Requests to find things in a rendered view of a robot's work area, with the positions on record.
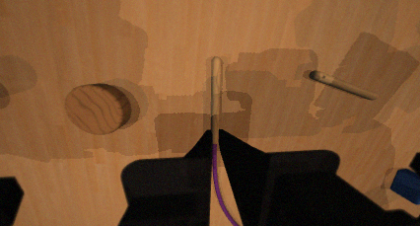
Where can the round wooden disc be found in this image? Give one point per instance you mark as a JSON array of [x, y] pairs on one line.
[[98, 108]]

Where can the blue rectangular block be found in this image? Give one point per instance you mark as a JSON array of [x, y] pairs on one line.
[[407, 184]]

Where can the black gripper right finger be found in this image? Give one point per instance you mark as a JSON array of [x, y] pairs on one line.
[[252, 173]]

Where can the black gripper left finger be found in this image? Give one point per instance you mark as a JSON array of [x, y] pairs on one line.
[[168, 176]]

